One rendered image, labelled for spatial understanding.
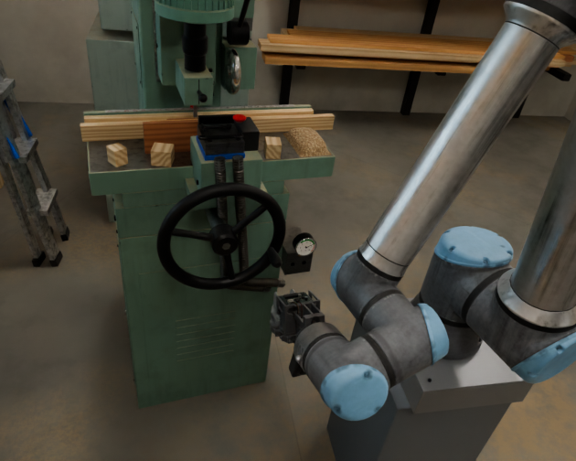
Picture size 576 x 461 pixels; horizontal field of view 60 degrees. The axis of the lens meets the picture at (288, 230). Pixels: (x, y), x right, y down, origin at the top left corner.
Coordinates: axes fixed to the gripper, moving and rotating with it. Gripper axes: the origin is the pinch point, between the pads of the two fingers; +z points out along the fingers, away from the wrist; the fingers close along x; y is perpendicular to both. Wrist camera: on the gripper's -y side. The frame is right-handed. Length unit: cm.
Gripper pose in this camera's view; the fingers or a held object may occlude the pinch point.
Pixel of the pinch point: (279, 307)
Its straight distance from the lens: 107.0
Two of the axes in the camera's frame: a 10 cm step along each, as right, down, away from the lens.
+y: -0.1, -9.6, -2.9
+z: -3.4, -2.7, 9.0
